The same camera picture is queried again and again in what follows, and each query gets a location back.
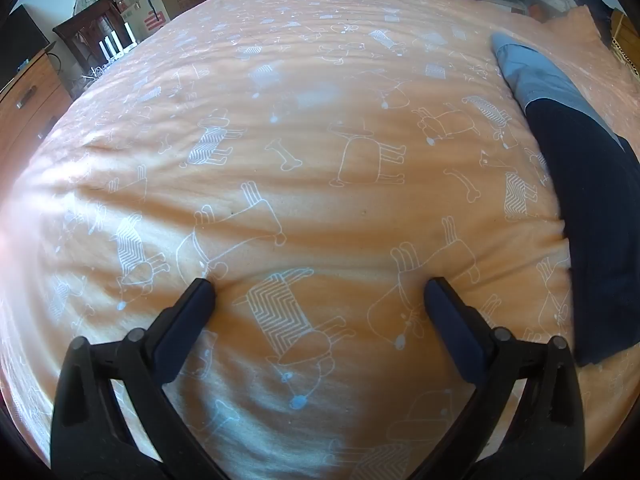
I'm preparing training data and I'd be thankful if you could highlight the black television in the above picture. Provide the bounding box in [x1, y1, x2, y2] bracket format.
[0, 5, 50, 78]

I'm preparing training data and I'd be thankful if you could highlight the navy blue jacket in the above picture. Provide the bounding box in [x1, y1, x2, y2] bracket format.
[490, 31, 640, 367]

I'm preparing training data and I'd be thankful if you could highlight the orange printed blanket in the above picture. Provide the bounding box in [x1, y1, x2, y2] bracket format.
[0, 0, 640, 480]

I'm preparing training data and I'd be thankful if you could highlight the wooden dresser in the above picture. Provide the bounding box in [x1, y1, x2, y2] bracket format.
[0, 50, 76, 181]

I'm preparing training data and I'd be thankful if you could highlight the cardboard box with red print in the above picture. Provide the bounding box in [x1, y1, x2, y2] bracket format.
[120, 0, 173, 43]

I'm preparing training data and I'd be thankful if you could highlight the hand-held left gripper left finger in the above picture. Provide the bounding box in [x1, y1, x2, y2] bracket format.
[50, 277, 236, 480]

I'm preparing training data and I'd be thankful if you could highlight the dark wooden chair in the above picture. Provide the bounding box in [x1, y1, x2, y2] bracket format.
[52, 0, 138, 96]

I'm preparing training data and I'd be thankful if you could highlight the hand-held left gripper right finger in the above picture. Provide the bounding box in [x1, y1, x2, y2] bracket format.
[407, 277, 586, 480]

